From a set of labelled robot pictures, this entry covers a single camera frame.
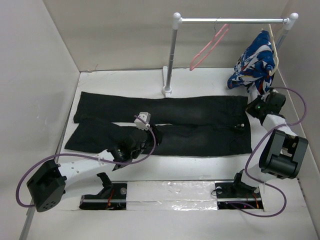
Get black denim trousers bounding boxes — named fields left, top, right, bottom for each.
left=65, top=92, right=252, bottom=157

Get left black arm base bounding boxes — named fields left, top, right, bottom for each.
left=79, top=172, right=128, bottom=211

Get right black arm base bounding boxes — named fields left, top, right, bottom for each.
left=211, top=181, right=264, bottom=210

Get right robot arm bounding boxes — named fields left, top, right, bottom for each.
left=231, top=88, right=309, bottom=197

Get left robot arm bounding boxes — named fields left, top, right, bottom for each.
left=26, top=124, right=163, bottom=213

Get cream plastic hanger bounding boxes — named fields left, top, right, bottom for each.
left=268, top=24, right=279, bottom=76

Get blue white patterned garment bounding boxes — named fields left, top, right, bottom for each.
left=227, top=30, right=276, bottom=95

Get white metal clothes rack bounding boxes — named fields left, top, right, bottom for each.
left=162, top=12, right=299, bottom=98

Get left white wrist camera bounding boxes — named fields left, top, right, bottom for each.
left=134, top=112, right=151, bottom=131

